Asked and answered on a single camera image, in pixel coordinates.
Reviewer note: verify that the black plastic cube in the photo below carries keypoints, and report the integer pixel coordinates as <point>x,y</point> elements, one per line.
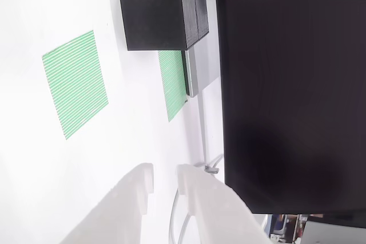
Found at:
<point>154,15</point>

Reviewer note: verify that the grey metal box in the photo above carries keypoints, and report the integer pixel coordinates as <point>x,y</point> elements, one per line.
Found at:
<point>334,234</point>

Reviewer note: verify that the green striped square sheet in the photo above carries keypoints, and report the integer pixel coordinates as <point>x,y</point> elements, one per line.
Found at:
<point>74,84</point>

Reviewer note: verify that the green striped paper strip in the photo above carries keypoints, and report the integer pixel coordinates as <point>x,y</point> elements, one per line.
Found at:
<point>171,84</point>

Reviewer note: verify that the black monitor screen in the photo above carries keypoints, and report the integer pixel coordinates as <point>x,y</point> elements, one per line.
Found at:
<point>286,84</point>

